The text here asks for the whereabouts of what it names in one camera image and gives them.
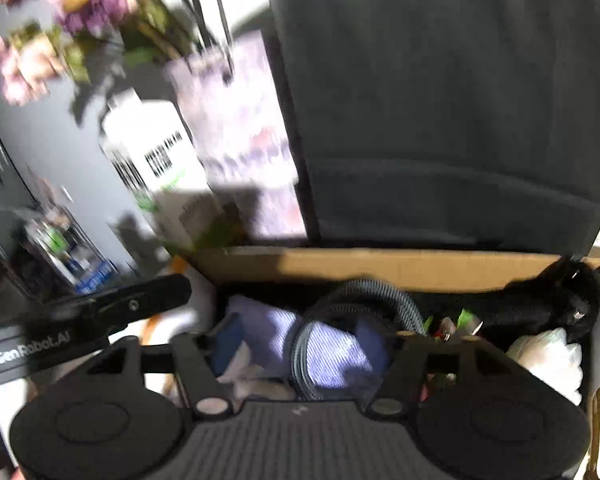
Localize white towel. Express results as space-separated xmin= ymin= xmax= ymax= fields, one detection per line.
xmin=0 ymin=310 xmax=206 ymax=480

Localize red fabric rose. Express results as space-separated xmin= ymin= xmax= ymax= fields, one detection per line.
xmin=420 ymin=307 xmax=483 ymax=396

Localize white milk carton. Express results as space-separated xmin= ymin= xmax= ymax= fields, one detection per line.
xmin=100 ymin=87 xmax=216 ymax=256

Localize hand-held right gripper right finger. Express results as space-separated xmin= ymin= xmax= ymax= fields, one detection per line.
xmin=362 ymin=331 xmax=511 ymax=418

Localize purple knit cloth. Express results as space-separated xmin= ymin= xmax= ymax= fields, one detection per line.
xmin=225 ymin=294 xmax=303 ymax=378

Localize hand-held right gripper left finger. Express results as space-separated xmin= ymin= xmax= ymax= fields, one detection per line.
xmin=82 ymin=312 xmax=248 ymax=421

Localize purple glittery vase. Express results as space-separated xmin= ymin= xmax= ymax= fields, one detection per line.
xmin=162 ymin=30 xmax=308 ymax=241

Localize black paper bag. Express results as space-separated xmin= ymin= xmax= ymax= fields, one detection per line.
xmin=262 ymin=0 xmax=600 ymax=256

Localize pink artificial flowers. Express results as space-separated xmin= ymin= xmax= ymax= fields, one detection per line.
xmin=0 ymin=0 xmax=201 ymax=111

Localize black drawstring pouch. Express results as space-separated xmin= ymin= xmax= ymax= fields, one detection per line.
xmin=472 ymin=255 xmax=600 ymax=346

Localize navy zip case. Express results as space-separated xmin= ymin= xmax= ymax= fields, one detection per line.
xmin=290 ymin=277 xmax=431 ymax=403

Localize clear plastic box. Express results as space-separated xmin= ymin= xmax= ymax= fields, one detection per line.
xmin=17 ymin=205 xmax=121 ymax=296

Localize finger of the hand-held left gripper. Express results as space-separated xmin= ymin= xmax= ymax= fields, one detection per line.
xmin=45 ymin=274 xmax=192 ymax=333

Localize red cardboard box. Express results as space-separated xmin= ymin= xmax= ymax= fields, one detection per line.
xmin=145 ymin=245 xmax=600 ymax=480

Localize iridescent white pouch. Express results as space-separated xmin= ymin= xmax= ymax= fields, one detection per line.
xmin=505 ymin=327 xmax=583 ymax=406

